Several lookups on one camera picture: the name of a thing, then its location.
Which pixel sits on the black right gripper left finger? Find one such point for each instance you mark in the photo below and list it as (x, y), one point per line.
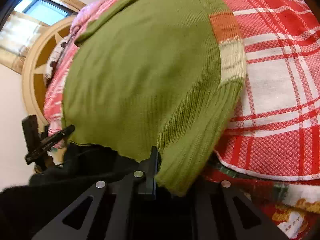
(123, 209)

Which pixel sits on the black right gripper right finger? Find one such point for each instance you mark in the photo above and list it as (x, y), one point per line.
(224, 212)

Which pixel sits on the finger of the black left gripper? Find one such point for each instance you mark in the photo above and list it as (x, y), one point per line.
(46, 144)

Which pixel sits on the green striped knit sweater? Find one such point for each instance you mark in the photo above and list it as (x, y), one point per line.
(163, 73)

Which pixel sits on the beige wooden headboard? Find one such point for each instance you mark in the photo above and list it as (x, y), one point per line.
(33, 88)

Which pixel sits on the red patterned blanket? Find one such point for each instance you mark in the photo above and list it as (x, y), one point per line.
(292, 205)

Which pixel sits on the patterned beige pillow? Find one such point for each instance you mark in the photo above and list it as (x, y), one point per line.
(55, 59)

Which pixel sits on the red white plaid bedspread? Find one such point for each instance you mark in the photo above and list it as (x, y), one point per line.
(273, 132)

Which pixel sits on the pink pillow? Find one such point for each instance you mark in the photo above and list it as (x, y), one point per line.
(85, 15)

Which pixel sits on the window with curtains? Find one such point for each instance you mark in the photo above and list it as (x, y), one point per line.
(27, 22)

